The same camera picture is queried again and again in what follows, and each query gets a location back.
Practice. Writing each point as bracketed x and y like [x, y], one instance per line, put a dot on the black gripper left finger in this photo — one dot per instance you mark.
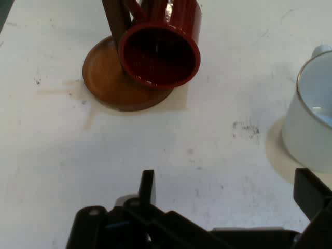
[146, 186]

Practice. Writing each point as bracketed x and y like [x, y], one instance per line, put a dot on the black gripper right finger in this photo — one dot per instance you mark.
[315, 197]

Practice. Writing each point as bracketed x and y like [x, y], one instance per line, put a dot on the red enamel mug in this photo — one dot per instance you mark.
[160, 52]

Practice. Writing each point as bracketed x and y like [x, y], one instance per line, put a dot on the white enamel mug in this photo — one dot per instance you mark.
[306, 135]

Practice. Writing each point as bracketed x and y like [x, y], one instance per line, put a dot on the wooden mug tree stand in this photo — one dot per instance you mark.
[103, 75]

